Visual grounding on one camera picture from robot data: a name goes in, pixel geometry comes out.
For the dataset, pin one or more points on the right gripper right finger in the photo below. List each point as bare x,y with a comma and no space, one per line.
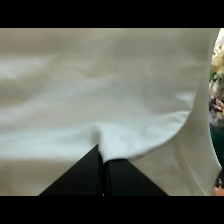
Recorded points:
133,180

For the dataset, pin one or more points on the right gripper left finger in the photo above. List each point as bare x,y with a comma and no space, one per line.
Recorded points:
80,176

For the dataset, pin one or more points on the white T-shirt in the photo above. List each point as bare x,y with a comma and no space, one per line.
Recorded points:
100,90

